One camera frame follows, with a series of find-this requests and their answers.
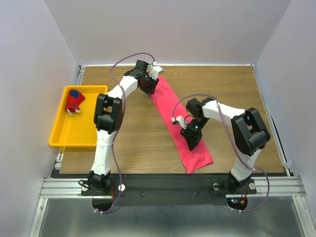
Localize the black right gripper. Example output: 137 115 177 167
180 117 209 151

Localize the pink towel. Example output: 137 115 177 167
150 76 213 174

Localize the red and blue patterned towel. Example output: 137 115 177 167
65 89 85 116

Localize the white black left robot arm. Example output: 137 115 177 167
85 60 163 195

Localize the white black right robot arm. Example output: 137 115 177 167
172 97 271 193

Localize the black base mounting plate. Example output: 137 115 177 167
79 174 257 210

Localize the yellow plastic tray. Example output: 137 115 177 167
48 85 108 148

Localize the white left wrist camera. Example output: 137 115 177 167
148 66 164 80

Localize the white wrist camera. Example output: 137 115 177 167
171 116 189 129
148 66 164 80

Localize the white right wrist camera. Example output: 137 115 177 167
171 116 189 129

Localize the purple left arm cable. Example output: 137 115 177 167
92 52 157 215

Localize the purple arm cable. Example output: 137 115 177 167
171 93 270 213
92 52 157 215

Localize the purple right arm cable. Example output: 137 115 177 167
171 93 270 213

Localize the aluminium front frame rail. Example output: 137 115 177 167
39 176 307 198

